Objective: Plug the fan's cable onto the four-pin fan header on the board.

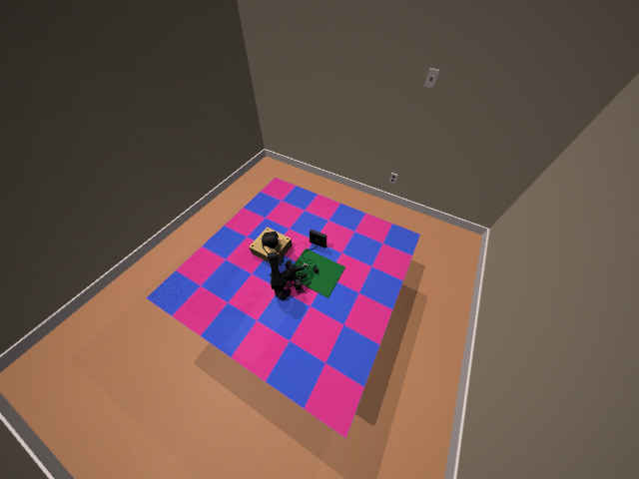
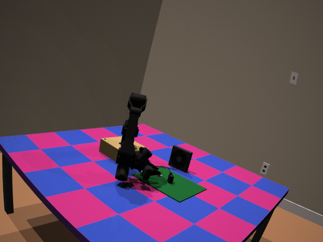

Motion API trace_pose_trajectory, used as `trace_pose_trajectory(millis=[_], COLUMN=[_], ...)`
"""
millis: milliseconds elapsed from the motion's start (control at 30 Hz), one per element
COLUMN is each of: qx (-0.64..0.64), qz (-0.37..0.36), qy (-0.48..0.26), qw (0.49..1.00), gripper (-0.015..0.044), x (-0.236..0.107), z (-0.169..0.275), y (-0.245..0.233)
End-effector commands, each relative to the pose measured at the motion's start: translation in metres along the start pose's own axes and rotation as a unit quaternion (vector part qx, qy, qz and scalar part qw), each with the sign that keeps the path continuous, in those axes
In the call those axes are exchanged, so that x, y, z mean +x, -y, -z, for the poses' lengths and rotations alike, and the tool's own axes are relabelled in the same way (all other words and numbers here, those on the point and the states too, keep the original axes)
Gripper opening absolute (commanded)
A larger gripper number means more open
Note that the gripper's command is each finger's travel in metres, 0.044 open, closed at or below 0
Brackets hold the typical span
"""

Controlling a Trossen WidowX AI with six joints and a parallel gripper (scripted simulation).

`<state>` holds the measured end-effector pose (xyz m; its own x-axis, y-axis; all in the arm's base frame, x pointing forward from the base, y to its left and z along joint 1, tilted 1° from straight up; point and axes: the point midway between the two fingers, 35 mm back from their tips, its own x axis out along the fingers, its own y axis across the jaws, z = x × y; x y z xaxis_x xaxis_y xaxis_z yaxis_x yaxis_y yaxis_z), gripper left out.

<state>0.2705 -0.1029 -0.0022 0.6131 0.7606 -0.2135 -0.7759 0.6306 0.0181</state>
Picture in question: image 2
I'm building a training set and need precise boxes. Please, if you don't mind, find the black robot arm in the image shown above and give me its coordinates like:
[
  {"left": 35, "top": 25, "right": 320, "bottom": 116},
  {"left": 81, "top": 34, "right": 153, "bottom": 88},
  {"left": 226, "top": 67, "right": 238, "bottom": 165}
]
[{"left": 115, "top": 93, "right": 152, "bottom": 181}]

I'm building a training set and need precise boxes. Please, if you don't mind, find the black square fan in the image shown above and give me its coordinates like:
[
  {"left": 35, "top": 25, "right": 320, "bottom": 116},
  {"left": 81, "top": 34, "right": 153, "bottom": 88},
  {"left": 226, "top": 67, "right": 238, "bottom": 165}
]
[{"left": 168, "top": 145, "right": 193, "bottom": 172}]

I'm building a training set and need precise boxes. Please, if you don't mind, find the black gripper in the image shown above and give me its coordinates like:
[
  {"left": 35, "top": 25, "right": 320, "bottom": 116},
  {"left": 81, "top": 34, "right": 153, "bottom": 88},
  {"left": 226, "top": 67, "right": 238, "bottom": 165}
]
[{"left": 130, "top": 157, "right": 161, "bottom": 180}]

